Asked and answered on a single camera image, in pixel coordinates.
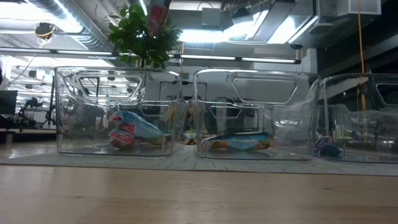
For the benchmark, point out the small black robot arm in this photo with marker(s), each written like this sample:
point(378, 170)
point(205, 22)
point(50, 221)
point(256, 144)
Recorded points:
point(29, 107)

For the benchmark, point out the red and blue granola bar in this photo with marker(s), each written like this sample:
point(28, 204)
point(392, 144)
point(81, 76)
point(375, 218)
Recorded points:
point(122, 140)
point(140, 126)
point(159, 15)

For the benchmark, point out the black monitor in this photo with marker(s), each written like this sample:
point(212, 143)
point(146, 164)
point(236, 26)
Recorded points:
point(7, 102)

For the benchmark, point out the silver ventilation duct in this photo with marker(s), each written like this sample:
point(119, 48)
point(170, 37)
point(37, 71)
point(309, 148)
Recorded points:
point(62, 18)
point(280, 21)

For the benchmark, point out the long ceiling light bar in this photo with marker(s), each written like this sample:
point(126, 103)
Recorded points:
point(264, 59)
point(77, 53)

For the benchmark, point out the white vent unit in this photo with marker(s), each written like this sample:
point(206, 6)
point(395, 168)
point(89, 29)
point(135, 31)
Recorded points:
point(348, 7)

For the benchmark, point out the black tripod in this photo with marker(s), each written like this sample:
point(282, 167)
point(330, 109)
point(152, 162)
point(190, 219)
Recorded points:
point(51, 102)

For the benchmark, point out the grey woven table mat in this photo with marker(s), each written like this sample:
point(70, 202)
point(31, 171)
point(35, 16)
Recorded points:
point(186, 161)

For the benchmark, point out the wooden desk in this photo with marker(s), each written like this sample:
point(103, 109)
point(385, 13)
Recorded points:
point(18, 130)

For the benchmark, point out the green plant in black pot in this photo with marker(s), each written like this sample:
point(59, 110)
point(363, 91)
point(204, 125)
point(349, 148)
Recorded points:
point(143, 40)

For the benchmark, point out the clear plastic storage bin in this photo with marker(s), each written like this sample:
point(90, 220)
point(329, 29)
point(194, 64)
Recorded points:
point(77, 124)
point(373, 124)
point(280, 124)

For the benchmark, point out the green and white granola bar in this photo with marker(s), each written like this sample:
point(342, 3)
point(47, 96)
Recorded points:
point(193, 135)

